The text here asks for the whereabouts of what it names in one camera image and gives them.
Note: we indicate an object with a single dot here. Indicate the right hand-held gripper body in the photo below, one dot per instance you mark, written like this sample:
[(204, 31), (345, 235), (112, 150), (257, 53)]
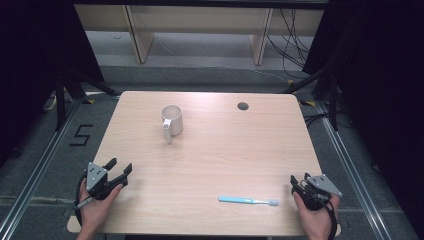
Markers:
[(320, 191)]

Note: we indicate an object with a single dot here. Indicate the metal floor rail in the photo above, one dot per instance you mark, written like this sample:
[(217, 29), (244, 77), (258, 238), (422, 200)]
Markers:
[(353, 173), (33, 173)]

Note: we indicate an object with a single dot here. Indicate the person's right hand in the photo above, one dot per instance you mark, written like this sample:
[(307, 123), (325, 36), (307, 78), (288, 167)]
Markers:
[(315, 220)]

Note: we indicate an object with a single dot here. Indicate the yellow floor tape piece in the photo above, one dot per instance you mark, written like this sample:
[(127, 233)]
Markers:
[(308, 103), (89, 101)]

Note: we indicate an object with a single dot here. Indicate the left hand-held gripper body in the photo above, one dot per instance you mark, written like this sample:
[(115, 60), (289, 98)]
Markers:
[(98, 186)]

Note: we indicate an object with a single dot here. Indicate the dark curtain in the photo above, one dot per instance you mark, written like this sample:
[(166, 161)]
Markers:
[(36, 66), (380, 83)]

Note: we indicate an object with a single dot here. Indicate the person's left hand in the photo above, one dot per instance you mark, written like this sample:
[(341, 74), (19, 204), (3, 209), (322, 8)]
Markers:
[(95, 211)]

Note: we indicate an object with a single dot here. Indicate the light blue toothbrush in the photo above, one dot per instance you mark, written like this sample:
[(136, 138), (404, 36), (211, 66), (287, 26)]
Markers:
[(246, 200)]

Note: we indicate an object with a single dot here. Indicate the black metal stand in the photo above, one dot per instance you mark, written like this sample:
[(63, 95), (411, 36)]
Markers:
[(65, 96), (328, 90)]

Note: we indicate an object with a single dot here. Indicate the light wooden shelf unit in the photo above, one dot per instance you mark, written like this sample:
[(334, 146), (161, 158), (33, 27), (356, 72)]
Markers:
[(200, 23)]

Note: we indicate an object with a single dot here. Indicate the white cup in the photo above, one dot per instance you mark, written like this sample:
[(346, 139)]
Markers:
[(172, 122)]

